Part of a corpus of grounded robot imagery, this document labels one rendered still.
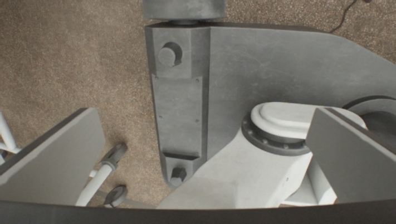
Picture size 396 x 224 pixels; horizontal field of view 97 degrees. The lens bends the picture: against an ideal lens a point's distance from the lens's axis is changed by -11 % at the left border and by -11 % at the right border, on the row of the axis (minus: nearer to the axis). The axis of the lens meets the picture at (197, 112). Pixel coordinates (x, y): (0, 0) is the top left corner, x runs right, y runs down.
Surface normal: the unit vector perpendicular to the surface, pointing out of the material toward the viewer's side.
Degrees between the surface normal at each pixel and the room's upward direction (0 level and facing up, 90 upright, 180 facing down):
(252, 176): 90
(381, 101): 0
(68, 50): 0
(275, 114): 90
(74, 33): 0
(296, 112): 90
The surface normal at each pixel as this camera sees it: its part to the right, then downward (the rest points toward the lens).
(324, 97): -0.19, 0.48
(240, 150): 0.00, -0.87
